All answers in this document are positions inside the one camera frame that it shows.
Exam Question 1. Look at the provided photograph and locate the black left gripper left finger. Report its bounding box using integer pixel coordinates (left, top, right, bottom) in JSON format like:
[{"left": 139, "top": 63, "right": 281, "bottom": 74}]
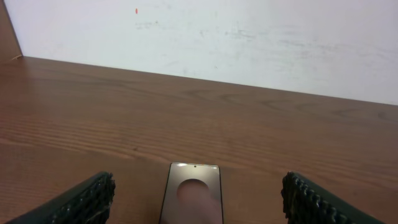
[{"left": 7, "top": 171, "right": 116, "bottom": 224}]

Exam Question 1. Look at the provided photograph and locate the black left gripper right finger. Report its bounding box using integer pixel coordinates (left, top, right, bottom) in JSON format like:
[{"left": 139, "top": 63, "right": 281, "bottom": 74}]
[{"left": 281, "top": 172, "right": 382, "bottom": 224}]

